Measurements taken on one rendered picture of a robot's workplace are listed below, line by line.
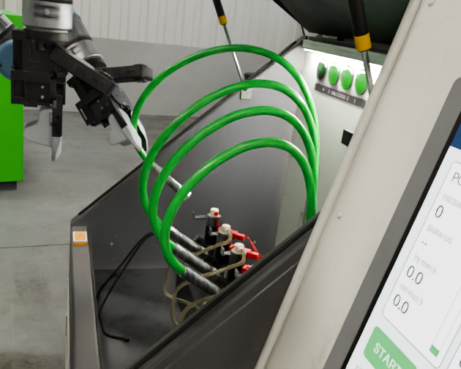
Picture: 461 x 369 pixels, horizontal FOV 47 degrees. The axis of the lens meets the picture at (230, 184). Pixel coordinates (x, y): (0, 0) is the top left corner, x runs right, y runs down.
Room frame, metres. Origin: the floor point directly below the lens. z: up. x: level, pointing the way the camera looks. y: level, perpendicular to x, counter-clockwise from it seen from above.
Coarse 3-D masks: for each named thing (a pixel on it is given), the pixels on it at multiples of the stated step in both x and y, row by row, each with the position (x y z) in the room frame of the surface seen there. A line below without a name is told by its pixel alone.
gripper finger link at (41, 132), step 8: (40, 112) 0.83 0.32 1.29; (48, 112) 0.84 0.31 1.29; (40, 120) 0.83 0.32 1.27; (48, 120) 0.84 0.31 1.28; (32, 128) 0.83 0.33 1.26; (40, 128) 0.83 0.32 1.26; (48, 128) 0.84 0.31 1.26; (24, 136) 0.83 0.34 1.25; (32, 136) 0.83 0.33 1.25; (40, 136) 0.84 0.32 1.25; (48, 136) 0.84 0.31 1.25; (48, 144) 0.84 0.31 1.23; (56, 144) 0.84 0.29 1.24; (56, 152) 0.85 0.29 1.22
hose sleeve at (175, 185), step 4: (156, 164) 1.04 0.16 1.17; (152, 168) 1.03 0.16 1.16; (156, 168) 1.03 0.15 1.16; (160, 168) 1.04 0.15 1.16; (156, 172) 1.03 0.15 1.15; (168, 176) 1.03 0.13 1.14; (168, 180) 1.03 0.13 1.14; (172, 180) 1.03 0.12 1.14; (168, 184) 1.03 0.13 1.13; (172, 184) 1.03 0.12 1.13; (176, 184) 1.03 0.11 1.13; (180, 184) 1.04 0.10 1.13; (172, 188) 1.03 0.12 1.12; (176, 188) 1.03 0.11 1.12; (176, 192) 1.03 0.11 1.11
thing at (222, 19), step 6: (216, 0) 1.27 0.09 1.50; (216, 6) 1.27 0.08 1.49; (222, 12) 1.27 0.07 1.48; (222, 18) 1.27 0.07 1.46; (222, 24) 1.27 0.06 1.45; (228, 36) 1.28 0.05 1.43; (228, 42) 1.28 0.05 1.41; (234, 54) 1.28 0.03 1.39; (234, 60) 1.29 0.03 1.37; (240, 72) 1.29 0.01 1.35; (240, 78) 1.29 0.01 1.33; (246, 90) 1.29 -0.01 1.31; (240, 96) 1.29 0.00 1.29; (246, 96) 1.29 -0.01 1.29
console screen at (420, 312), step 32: (448, 96) 0.51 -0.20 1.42; (448, 128) 0.49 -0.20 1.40; (448, 160) 0.47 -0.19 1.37; (416, 192) 0.49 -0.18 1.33; (448, 192) 0.46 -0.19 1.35; (416, 224) 0.47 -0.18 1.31; (448, 224) 0.44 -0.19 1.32; (384, 256) 0.49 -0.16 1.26; (416, 256) 0.45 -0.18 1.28; (448, 256) 0.42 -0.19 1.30; (384, 288) 0.47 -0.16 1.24; (416, 288) 0.43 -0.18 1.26; (448, 288) 0.41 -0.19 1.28; (352, 320) 0.49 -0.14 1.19; (384, 320) 0.45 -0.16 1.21; (416, 320) 0.42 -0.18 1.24; (448, 320) 0.39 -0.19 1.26; (352, 352) 0.46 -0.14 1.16; (384, 352) 0.43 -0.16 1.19; (416, 352) 0.40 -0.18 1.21; (448, 352) 0.37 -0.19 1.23
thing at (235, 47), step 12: (216, 48) 1.03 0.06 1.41; (228, 48) 1.03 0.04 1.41; (240, 48) 1.03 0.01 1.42; (252, 48) 1.03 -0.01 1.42; (264, 48) 1.03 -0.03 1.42; (180, 60) 1.04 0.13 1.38; (192, 60) 1.03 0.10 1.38; (276, 60) 1.02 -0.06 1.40; (168, 72) 1.04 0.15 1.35; (156, 84) 1.04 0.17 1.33; (300, 84) 1.02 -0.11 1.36; (144, 96) 1.04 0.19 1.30; (312, 108) 1.02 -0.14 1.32; (132, 120) 1.04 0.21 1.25; (144, 156) 1.04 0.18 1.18
